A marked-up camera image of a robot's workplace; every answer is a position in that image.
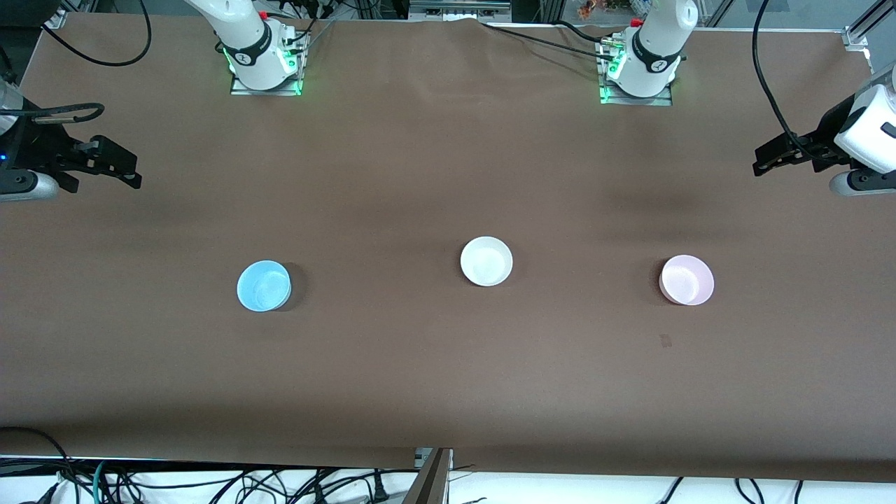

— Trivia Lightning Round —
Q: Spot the black base cable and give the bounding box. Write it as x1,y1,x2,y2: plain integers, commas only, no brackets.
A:
479,23,615,60
266,0,335,46
555,20,613,43

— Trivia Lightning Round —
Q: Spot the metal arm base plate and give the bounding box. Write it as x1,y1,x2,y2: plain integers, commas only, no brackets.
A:
230,31,304,97
598,35,674,107

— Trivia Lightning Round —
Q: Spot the blue bowl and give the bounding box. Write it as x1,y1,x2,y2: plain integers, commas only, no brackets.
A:
237,260,292,313

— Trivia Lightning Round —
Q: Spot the brown table cover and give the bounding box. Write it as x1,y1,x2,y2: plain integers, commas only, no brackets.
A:
0,13,896,484

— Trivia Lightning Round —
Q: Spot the pink bowl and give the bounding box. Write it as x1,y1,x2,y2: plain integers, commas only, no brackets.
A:
659,254,715,307

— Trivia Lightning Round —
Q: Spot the grey metal bar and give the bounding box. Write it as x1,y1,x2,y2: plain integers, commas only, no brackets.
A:
408,0,513,23

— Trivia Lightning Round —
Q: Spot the white bowl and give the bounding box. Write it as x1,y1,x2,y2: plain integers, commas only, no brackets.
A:
460,236,514,288

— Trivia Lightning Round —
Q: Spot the black cable with plug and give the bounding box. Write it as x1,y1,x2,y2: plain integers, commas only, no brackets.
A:
308,470,393,503

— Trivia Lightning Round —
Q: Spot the aluminium profile beam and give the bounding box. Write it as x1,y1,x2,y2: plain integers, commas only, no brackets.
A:
402,448,454,504

